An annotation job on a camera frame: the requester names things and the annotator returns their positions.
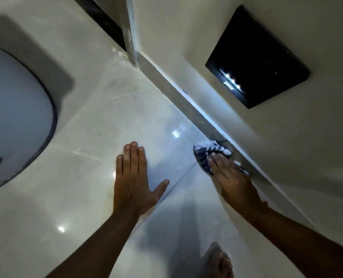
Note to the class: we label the person's right hand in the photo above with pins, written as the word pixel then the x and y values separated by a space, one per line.
pixel 235 186

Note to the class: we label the person's left hand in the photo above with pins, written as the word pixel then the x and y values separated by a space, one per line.
pixel 132 191

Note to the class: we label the person's right fingers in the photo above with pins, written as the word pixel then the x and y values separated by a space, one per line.
pixel 222 166

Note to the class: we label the person's left little finger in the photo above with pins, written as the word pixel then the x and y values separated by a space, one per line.
pixel 119 167

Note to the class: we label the person's left middle finger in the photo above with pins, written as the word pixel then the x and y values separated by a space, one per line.
pixel 134 160

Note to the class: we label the person's left thumb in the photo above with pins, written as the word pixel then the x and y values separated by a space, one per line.
pixel 160 188

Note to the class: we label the blue white striped cleaning cloth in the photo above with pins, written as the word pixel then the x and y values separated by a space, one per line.
pixel 203 151

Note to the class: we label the person's right forearm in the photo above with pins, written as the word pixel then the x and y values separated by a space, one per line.
pixel 301 243

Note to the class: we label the person's left forearm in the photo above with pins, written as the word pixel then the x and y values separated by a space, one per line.
pixel 99 246

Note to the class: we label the grey skirting board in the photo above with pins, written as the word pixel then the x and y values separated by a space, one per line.
pixel 188 108

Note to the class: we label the person's bare foot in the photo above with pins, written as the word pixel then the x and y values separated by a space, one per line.
pixel 219 263

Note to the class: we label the white round toilet bowl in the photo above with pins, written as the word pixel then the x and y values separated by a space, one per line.
pixel 15 118

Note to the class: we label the black glossy wall panel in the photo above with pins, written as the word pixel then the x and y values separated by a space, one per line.
pixel 256 59

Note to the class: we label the white door frame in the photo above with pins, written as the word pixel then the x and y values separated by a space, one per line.
pixel 131 31

